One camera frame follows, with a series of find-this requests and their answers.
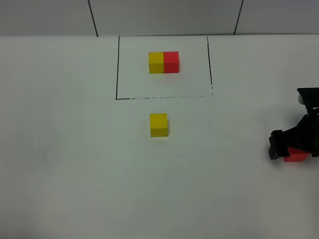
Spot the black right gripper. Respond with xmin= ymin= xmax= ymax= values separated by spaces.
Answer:
xmin=269 ymin=108 xmax=319 ymax=159

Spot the red template block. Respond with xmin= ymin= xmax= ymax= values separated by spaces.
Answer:
xmin=163 ymin=51 xmax=179 ymax=73

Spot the yellow template block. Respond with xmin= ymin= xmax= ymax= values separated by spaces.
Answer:
xmin=149 ymin=52 xmax=164 ymax=74

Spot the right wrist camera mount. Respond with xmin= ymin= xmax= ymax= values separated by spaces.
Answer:
xmin=297 ymin=88 xmax=319 ymax=113

